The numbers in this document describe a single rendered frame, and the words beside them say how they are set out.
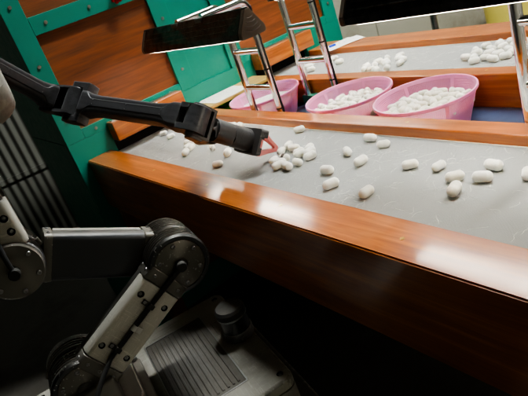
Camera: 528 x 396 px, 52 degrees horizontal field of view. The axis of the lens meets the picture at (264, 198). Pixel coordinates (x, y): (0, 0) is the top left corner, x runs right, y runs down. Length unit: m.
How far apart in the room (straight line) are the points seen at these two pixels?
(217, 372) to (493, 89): 0.98
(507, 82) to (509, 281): 0.84
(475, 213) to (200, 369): 0.66
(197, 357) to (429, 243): 0.64
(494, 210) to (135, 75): 1.50
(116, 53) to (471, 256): 1.59
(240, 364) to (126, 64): 1.27
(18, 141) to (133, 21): 1.81
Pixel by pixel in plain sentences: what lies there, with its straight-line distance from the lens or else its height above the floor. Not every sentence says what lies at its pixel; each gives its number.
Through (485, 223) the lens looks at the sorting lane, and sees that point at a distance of 0.92.
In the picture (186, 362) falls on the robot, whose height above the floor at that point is 0.48.
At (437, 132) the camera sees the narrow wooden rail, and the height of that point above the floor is 0.76.
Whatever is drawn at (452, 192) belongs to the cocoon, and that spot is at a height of 0.75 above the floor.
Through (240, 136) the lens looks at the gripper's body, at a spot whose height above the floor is 0.85.
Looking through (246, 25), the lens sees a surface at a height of 1.07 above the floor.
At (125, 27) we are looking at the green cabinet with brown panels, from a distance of 2.13.
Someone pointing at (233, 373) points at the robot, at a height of 0.48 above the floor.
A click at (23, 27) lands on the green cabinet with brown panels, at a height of 1.25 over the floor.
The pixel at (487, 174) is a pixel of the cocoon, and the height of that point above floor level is 0.76.
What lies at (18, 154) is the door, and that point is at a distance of 3.79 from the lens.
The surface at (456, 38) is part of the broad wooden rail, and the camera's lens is 2.01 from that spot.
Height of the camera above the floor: 1.22
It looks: 23 degrees down
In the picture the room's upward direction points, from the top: 20 degrees counter-clockwise
